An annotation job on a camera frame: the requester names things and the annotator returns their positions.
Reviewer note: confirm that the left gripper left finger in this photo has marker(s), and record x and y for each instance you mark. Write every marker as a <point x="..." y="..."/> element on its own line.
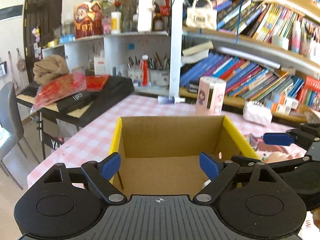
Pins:
<point x="67" y="202"/>

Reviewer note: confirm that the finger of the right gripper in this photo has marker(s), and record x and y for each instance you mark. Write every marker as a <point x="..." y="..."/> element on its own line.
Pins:
<point x="302" y="175"/>
<point x="295" y="136"/>

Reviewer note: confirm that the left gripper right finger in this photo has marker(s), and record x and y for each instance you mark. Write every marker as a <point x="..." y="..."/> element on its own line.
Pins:
<point x="248" y="201"/>

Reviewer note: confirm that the pink plush pig toy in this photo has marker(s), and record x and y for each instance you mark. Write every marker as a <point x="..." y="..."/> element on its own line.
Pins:
<point x="280" y="156"/>

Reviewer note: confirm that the lower orange blue box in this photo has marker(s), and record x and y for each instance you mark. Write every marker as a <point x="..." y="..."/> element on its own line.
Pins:
<point x="276" y="107"/>

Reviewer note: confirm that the orange blue box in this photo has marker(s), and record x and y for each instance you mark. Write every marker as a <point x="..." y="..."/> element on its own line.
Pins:
<point x="276" y="107"/>
<point x="285" y="100"/>

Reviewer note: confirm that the upper orange blue box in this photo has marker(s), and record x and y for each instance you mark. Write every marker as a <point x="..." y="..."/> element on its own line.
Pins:
<point x="285" y="100"/>

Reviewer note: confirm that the white quilted purse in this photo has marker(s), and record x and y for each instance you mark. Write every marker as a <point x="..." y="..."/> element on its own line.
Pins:
<point x="257" y="113"/>

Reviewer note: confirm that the pink cartoon table mat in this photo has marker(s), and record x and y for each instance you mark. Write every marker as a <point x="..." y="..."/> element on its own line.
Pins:
<point x="94" y="140"/>

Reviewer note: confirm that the row of leaning books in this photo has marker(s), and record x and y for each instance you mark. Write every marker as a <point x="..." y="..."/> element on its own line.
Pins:
<point x="244" y="78"/>

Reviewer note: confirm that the grey chair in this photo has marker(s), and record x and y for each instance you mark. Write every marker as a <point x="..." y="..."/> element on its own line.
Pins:
<point x="12" y="131"/>

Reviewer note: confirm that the pink cylindrical humidifier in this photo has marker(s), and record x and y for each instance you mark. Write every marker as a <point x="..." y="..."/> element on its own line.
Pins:
<point x="210" y="96"/>

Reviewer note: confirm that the black keyboard piano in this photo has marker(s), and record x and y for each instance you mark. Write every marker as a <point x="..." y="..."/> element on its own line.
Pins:
<point x="116" y="89"/>

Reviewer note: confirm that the yellow cardboard box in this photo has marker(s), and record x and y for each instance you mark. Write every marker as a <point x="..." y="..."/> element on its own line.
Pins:
<point x="160" y="154"/>

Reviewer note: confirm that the red plastic bag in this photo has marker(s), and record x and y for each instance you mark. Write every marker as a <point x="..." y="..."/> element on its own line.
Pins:
<point x="69" y="92"/>

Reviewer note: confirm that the small spray bottle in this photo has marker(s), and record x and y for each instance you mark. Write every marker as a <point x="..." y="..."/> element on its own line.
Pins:
<point x="169" y="100"/>

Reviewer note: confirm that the beige folded cloth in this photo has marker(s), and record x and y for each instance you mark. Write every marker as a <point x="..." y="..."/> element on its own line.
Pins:
<point x="49" y="68"/>

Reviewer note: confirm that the white pen holder cups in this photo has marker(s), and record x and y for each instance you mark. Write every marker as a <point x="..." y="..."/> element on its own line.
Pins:
<point x="155" y="77"/>

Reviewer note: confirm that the cream quilted handbag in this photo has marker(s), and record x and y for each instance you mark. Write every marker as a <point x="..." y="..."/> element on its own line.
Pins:
<point x="202" y="17"/>

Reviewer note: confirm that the fortune god figure decoration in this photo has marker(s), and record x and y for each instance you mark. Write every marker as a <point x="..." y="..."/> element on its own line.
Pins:
<point x="88" y="19"/>

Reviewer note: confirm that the white jar yellow label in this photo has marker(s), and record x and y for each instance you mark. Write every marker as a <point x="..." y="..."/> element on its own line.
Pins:
<point x="115" y="22"/>

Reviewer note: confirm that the white bookshelf frame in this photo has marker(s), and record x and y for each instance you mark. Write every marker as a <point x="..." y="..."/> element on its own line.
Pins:
<point x="240" y="45"/>

